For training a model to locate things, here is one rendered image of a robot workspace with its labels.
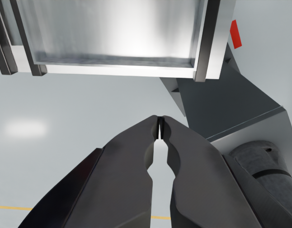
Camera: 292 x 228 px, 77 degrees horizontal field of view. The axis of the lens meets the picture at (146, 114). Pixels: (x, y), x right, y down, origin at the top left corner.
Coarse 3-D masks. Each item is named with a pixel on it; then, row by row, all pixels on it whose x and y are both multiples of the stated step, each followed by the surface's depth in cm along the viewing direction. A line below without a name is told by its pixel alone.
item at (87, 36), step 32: (32, 0) 28; (64, 0) 28; (96, 0) 27; (128, 0) 27; (160, 0) 27; (192, 0) 27; (32, 32) 28; (64, 32) 30; (96, 32) 30; (128, 32) 29; (160, 32) 29; (192, 32) 29; (64, 64) 29; (96, 64) 29; (128, 64) 29; (160, 64) 30; (192, 64) 30
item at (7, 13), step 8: (0, 0) 28; (8, 0) 28; (0, 8) 29; (8, 8) 29; (8, 16) 29; (8, 24) 30; (16, 24) 30; (8, 32) 30; (16, 32) 30; (16, 40) 31
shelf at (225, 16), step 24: (216, 24) 28; (216, 48) 30; (48, 72) 34; (72, 72) 34; (96, 72) 33; (120, 72) 33; (144, 72) 33; (168, 72) 33; (192, 72) 32; (216, 72) 32
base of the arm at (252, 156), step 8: (248, 144) 50; (256, 144) 49; (264, 144) 48; (272, 144) 49; (232, 152) 51; (240, 152) 49; (248, 152) 48; (256, 152) 47; (264, 152) 47; (272, 152) 48; (280, 152) 48; (240, 160) 48; (248, 160) 47; (256, 160) 46; (264, 160) 45; (272, 160) 45; (280, 160) 46; (248, 168) 46; (256, 168) 45; (264, 168) 44; (272, 168) 43; (280, 168) 44; (256, 176) 44
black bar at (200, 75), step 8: (208, 0) 25; (216, 0) 25; (208, 8) 26; (216, 8) 26; (208, 16) 26; (216, 16) 26; (208, 24) 27; (208, 32) 27; (208, 40) 28; (200, 48) 28; (208, 48) 28; (200, 56) 29; (208, 56) 29; (200, 64) 30; (200, 72) 30; (200, 80) 31
